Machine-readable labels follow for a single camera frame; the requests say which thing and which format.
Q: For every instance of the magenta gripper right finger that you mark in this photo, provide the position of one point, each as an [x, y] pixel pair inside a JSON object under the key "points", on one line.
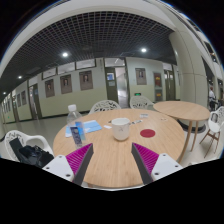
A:
{"points": [[153, 166]]}

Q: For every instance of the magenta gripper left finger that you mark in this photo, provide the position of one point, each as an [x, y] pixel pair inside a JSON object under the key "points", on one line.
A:
{"points": [[73, 166]]}

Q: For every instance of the clear plastic water bottle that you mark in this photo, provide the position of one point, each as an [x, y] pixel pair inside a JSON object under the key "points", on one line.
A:
{"points": [[75, 124]]}

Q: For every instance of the red round coaster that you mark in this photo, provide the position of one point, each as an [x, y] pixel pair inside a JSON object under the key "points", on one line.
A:
{"points": [[147, 133]]}

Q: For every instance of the round wooden table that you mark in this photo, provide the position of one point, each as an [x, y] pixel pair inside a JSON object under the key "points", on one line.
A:
{"points": [[182, 110], [112, 164]]}

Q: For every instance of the black bag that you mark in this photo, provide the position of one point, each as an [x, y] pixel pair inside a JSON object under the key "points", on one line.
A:
{"points": [[31, 155]]}

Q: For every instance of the pen on table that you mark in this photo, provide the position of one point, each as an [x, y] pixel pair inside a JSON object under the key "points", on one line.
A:
{"points": [[135, 122]]}

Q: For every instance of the white ceramic mug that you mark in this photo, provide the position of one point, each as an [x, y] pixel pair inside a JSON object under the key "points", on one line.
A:
{"points": [[120, 128]]}

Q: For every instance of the small white card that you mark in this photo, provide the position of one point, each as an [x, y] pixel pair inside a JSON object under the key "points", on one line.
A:
{"points": [[107, 127]]}

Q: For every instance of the small white box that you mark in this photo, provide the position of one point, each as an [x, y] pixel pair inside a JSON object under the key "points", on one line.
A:
{"points": [[144, 115]]}

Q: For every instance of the white chair with bag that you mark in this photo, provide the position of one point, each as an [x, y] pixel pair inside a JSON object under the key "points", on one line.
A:
{"points": [[25, 139]]}

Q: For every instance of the white lattice chair right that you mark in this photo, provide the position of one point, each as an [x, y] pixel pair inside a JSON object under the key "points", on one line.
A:
{"points": [[140, 102]]}

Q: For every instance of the white lattice chair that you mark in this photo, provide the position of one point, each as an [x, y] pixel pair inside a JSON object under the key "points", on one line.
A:
{"points": [[104, 105], [140, 102]]}

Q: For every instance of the white lattice chair left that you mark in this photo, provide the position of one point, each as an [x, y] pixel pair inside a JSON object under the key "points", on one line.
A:
{"points": [[104, 105]]}

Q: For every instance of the white chair wooden legs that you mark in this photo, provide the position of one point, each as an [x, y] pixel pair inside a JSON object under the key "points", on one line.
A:
{"points": [[215, 124]]}

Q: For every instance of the person in background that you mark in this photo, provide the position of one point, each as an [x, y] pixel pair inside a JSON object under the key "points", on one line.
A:
{"points": [[212, 99]]}

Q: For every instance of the open doorway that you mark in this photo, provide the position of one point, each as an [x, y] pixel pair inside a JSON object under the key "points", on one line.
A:
{"points": [[117, 85]]}

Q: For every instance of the framed portrait on wall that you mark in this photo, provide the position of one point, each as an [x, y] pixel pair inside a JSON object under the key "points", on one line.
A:
{"points": [[86, 81], [49, 88], [66, 85]]}

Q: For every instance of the framed portrait right wall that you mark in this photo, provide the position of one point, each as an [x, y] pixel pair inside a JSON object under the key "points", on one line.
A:
{"points": [[141, 76]]}

